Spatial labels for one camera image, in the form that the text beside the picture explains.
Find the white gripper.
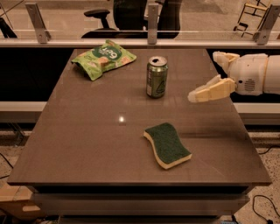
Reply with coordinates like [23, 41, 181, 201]
[187, 51, 268, 102]

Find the green soda can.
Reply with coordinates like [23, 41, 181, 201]
[146, 56, 168, 98]

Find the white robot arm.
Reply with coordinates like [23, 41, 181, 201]
[188, 52, 280, 102]

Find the wooden stool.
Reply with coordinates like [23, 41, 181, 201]
[233, 0, 272, 37]

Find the green and yellow sponge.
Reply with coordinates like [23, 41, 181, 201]
[143, 122, 192, 170]

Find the black office chair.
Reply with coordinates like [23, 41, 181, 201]
[82, 0, 182, 39]

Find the green snack bag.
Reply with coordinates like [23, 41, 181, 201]
[72, 39, 137, 81]

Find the brown table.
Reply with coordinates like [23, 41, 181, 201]
[8, 49, 270, 224]

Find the cardboard box under table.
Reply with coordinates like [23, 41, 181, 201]
[0, 183, 45, 221]

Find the right metal rail bracket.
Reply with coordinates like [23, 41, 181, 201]
[253, 3, 280, 46]

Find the metal rail bracket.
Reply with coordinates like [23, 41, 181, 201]
[253, 3, 280, 46]
[148, 3, 158, 45]
[25, 3, 51, 44]

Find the middle metal rail bracket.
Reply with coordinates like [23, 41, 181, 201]
[148, 3, 158, 45]

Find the black cable right floor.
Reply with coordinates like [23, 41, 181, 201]
[252, 194, 280, 224]

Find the black cable floor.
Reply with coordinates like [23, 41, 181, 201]
[0, 152, 15, 179]
[252, 194, 280, 224]

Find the left metal rail bracket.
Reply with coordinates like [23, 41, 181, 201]
[25, 3, 51, 44]

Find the black cable left floor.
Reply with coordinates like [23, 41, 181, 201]
[0, 152, 15, 179]

